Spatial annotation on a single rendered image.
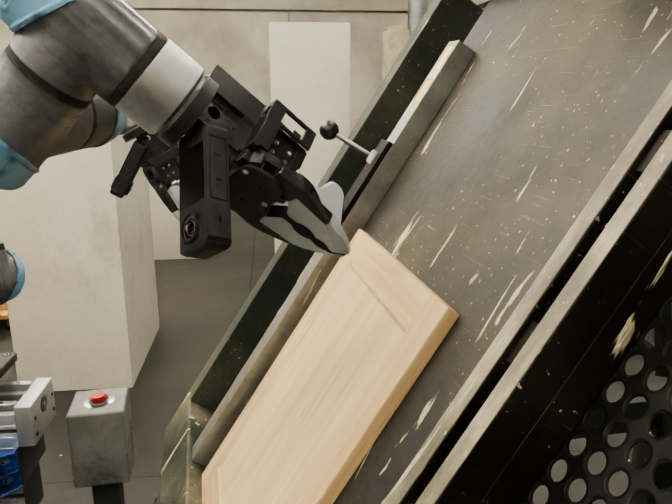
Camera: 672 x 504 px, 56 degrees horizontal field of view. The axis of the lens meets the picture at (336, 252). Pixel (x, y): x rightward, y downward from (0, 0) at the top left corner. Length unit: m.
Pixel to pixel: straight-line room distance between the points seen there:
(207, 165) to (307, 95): 4.25
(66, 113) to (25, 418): 0.96
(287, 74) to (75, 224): 2.03
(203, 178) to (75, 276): 3.04
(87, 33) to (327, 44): 4.29
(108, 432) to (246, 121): 1.04
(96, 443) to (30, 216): 2.16
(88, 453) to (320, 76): 3.68
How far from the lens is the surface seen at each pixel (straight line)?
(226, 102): 0.60
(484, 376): 0.55
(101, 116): 0.68
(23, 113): 0.57
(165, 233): 6.18
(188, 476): 1.29
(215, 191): 0.54
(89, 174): 3.42
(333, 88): 4.79
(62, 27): 0.55
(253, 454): 1.11
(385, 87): 1.43
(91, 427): 1.52
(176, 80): 0.55
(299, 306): 1.21
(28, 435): 1.47
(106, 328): 3.62
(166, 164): 1.22
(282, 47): 4.78
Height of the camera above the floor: 1.62
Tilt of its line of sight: 15 degrees down
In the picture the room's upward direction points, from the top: straight up
